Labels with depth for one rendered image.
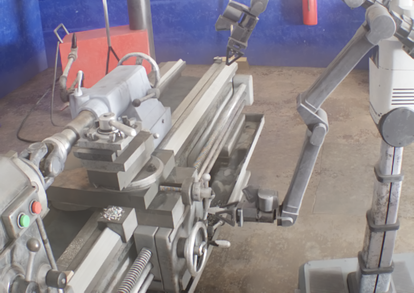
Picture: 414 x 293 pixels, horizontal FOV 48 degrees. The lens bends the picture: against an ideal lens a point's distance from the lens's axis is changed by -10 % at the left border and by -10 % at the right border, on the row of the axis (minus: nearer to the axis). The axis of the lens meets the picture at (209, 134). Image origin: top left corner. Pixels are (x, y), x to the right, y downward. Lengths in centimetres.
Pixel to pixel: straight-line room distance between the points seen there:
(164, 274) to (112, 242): 26
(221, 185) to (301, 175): 114
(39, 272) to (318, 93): 93
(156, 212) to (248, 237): 135
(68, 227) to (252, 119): 184
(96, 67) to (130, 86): 266
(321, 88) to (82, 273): 91
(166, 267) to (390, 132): 91
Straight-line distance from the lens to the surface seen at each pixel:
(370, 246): 204
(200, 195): 180
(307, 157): 162
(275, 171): 367
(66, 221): 204
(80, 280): 154
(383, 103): 169
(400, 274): 238
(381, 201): 192
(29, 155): 163
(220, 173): 286
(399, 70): 164
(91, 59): 476
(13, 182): 116
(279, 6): 573
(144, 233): 175
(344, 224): 311
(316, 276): 233
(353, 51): 146
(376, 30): 142
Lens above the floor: 181
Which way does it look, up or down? 25 degrees down
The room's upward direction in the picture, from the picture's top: 5 degrees counter-clockwise
